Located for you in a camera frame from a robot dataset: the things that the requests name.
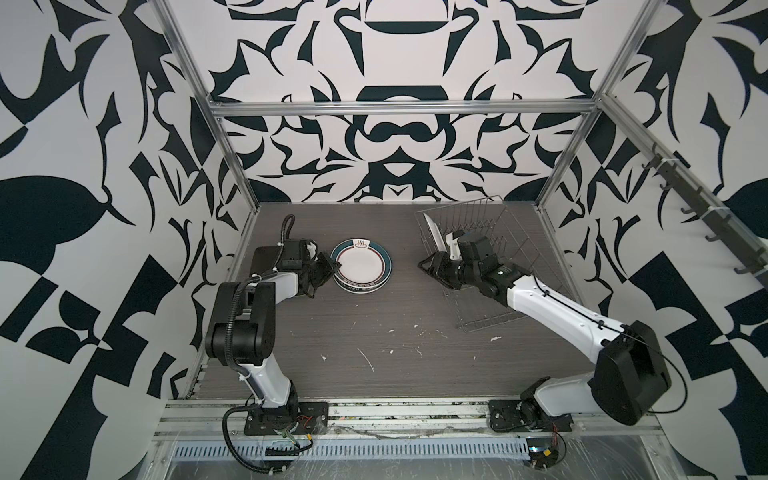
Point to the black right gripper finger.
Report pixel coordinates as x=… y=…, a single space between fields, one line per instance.
x=435 y=276
x=434 y=262

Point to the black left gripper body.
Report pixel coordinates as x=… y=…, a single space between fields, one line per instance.
x=315 y=270

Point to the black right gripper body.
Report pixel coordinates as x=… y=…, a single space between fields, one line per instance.
x=458 y=273

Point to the white plate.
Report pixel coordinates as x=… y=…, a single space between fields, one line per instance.
x=363 y=261
x=437 y=237

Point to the green rimmed lettered plate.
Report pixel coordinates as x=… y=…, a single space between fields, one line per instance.
x=360 y=289

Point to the dark square plate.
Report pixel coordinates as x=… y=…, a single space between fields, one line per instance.
x=264 y=263

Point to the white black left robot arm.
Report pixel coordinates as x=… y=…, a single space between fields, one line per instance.
x=242 y=330

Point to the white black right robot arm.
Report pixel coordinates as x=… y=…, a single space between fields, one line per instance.
x=630 y=372

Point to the small green circuit board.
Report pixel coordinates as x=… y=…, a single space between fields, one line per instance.
x=545 y=455

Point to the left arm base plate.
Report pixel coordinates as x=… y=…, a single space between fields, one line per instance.
x=302 y=418

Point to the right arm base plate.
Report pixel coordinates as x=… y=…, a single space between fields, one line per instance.
x=506 y=416

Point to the white slotted cable duct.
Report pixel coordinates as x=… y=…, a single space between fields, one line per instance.
x=360 y=449

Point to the grey wall hook rail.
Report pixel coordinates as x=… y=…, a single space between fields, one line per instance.
x=700 y=203

